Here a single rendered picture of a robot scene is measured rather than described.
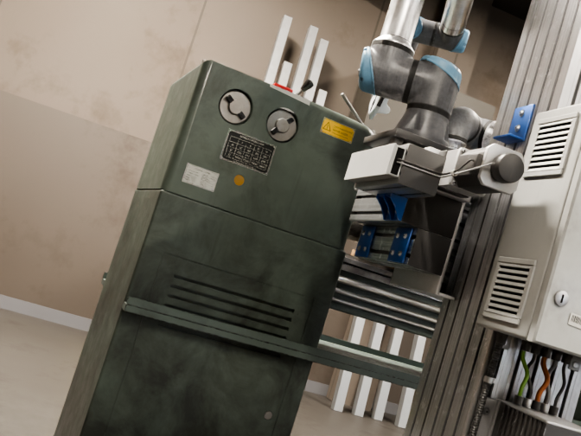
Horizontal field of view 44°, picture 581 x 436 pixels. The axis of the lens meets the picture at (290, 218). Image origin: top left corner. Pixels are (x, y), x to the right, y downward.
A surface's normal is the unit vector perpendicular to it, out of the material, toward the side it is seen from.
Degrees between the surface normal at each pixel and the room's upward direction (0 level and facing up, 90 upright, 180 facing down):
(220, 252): 90
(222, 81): 90
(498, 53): 90
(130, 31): 90
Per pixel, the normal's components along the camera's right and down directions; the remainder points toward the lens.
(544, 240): -0.92, -0.31
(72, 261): 0.25, 0.00
